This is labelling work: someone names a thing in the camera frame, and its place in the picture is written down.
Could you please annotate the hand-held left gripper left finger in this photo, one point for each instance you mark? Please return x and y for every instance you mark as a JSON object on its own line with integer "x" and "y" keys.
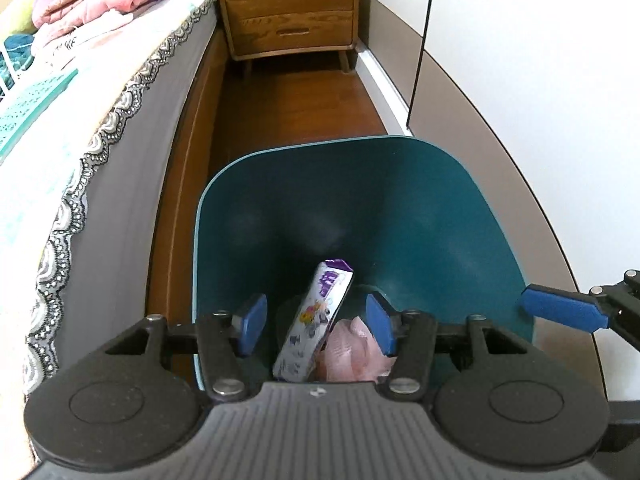
{"x": 253, "y": 324}

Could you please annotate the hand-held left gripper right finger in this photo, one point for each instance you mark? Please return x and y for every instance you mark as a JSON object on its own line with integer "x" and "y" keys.
{"x": 379, "y": 324}

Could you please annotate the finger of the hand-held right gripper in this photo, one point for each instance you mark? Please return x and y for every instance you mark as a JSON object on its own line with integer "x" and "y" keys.
{"x": 560, "y": 306}

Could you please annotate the purple and white snack wrapper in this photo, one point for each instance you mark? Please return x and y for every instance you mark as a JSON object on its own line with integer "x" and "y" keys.
{"x": 315, "y": 322}

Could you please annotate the teal plastic bin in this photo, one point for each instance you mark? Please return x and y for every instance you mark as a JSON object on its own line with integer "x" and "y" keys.
{"x": 380, "y": 210}

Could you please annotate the pink crumpled tissue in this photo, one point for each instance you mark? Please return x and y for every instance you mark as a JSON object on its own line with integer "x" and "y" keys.
{"x": 352, "y": 355}

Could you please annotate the grey mattress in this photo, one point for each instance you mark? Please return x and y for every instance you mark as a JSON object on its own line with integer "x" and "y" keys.
{"x": 135, "y": 170}

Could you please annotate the white wardrobe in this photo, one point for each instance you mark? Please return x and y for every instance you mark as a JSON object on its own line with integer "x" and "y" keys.
{"x": 525, "y": 85}

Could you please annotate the white baseboard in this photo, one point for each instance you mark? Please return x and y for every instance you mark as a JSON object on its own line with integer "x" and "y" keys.
{"x": 382, "y": 87}

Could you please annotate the bed with lace cover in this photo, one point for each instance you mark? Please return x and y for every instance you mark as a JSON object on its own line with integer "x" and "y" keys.
{"x": 60, "y": 125}

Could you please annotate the wooden nightstand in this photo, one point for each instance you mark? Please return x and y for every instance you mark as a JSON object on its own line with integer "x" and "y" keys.
{"x": 290, "y": 15}

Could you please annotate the teal perforated mat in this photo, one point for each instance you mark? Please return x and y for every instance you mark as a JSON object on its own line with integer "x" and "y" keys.
{"x": 30, "y": 105}

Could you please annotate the teal knitted cloth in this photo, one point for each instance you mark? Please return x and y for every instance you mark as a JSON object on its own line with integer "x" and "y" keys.
{"x": 15, "y": 57}

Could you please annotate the wooden bed frame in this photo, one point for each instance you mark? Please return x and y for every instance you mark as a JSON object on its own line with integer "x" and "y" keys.
{"x": 192, "y": 185}

